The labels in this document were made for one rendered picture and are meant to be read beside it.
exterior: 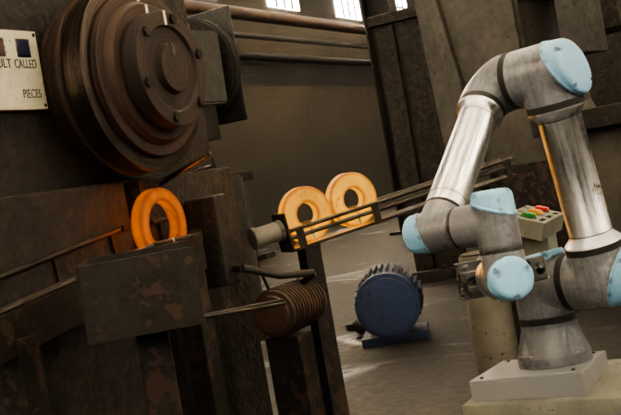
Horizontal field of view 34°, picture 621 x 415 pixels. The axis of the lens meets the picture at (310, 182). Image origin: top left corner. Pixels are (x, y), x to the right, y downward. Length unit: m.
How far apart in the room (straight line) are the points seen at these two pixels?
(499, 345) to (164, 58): 1.17
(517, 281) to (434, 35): 3.40
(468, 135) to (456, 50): 3.07
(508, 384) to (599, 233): 0.35
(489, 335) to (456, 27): 2.49
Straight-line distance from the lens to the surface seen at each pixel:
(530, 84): 2.00
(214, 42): 10.84
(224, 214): 2.66
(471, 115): 2.00
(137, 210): 2.42
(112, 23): 2.39
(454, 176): 1.88
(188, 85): 2.49
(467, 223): 1.77
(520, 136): 4.86
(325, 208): 2.79
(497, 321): 2.78
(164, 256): 1.78
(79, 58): 2.31
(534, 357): 2.12
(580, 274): 2.06
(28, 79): 2.37
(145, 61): 2.35
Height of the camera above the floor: 0.81
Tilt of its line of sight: level
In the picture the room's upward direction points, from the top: 10 degrees counter-clockwise
